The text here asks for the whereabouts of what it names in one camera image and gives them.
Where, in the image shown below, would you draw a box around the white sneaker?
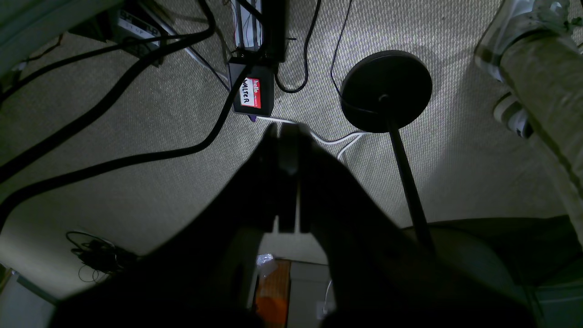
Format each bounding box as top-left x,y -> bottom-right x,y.
473,0 -> 582,82

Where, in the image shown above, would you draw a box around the thin black floor cable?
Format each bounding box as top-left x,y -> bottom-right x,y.
330,0 -> 365,114

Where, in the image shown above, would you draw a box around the white cable on floor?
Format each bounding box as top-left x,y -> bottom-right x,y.
255,115 -> 367,162

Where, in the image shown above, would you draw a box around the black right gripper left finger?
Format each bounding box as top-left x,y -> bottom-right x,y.
50,124 -> 277,328

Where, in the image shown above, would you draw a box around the person leg beige trousers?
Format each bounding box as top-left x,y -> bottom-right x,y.
499,32 -> 583,241

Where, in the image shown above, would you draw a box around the coiled black cable bundle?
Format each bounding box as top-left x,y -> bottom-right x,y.
65,231 -> 137,283

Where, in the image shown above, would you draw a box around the black round lamp stand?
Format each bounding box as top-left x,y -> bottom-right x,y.
339,50 -> 435,253

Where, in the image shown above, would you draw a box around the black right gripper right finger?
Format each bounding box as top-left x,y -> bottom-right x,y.
292,125 -> 537,328

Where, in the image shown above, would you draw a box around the black box with name sticker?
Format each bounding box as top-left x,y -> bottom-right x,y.
232,59 -> 275,118

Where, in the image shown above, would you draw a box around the thick black cable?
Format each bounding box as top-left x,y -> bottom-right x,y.
0,0 -> 256,228

